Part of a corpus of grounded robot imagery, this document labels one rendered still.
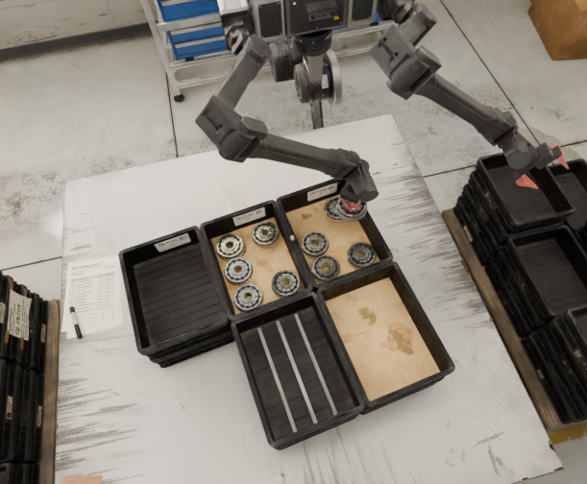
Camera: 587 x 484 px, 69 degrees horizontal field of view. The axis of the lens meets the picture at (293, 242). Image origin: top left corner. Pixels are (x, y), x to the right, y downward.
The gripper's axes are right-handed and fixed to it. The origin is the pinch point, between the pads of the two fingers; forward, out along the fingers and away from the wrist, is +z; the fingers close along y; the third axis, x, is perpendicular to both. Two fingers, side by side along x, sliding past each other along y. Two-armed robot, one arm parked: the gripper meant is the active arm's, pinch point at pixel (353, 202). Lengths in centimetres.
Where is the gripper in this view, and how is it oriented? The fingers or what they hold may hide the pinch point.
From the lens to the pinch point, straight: 146.1
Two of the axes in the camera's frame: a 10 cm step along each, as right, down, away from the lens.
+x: -8.6, -4.5, 2.5
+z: 0.1, 4.7, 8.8
